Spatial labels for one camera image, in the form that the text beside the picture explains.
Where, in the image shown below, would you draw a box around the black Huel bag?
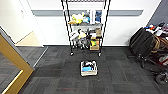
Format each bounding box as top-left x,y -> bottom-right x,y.
82,60 -> 97,69

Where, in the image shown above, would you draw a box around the blue pouch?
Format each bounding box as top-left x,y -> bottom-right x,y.
82,66 -> 94,73

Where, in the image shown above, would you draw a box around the pale woven basket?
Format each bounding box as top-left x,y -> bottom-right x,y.
79,59 -> 99,77

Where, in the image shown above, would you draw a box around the open cardboard box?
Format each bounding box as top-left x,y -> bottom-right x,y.
89,39 -> 101,51

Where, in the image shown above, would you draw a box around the green yellow pack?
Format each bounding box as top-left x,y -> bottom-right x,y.
90,39 -> 99,47

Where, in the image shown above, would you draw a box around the yellow black plush toy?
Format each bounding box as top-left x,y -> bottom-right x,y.
78,31 -> 87,40

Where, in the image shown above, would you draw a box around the brown cardboard box stack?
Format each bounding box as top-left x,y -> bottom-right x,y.
95,29 -> 103,39

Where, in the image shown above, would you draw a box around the light blue plush toy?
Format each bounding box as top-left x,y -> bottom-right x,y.
82,14 -> 91,24

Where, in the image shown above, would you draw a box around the tall white box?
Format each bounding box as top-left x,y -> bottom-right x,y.
89,9 -> 96,24

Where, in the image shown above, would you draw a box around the black chair cart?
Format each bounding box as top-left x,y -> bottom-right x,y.
129,21 -> 168,84

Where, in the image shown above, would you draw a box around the black wire shelf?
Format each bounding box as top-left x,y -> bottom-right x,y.
60,0 -> 112,57

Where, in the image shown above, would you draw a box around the white door frame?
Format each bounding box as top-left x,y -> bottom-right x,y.
19,0 -> 47,48

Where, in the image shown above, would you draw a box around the yellow wooden frame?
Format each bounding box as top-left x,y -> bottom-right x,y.
0,27 -> 35,94

